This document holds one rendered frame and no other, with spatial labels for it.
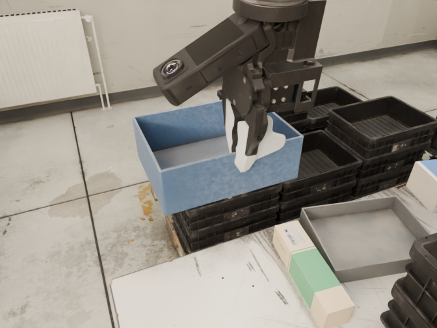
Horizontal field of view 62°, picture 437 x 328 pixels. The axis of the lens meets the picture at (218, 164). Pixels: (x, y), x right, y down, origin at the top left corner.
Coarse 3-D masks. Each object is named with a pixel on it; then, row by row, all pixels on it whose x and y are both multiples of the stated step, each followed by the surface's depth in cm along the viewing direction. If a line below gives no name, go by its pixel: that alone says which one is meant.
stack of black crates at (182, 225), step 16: (256, 192) 138; (272, 192) 141; (192, 208) 130; (208, 208) 132; (224, 208) 137; (240, 208) 140; (256, 208) 144; (272, 208) 147; (176, 224) 157; (192, 224) 135; (208, 224) 138; (224, 224) 140; (240, 224) 146; (256, 224) 150; (272, 224) 154; (192, 240) 140; (208, 240) 143; (224, 240) 147
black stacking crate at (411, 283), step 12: (432, 252) 62; (408, 264) 64; (408, 276) 63; (420, 276) 61; (408, 288) 64; (420, 288) 61; (432, 288) 59; (408, 300) 63; (420, 300) 62; (432, 300) 59; (420, 312) 61; (432, 312) 60; (432, 324) 59
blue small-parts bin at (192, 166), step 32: (160, 128) 56; (192, 128) 58; (224, 128) 60; (288, 128) 51; (160, 160) 55; (192, 160) 55; (224, 160) 45; (256, 160) 47; (288, 160) 49; (160, 192) 45; (192, 192) 45; (224, 192) 48
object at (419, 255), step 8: (416, 240) 60; (424, 240) 60; (432, 240) 60; (416, 248) 59; (424, 248) 59; (416, 256) 59; (424, 256) 57; (432, 256) 57; (424, 264) 58; (432, 264) 56; (432, 272) 56
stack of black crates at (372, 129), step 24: (384, 96) 181; (336, 120) 166; (360, 120) 182; (384, 120) 183; (408, 120) 175; (432, 120) 163; (360, 144) 156; (384, 144) 155; (408, 144) 162; (360, 168) 160; (384, 168) 164; (408, 168) 171; (360, 192) 167
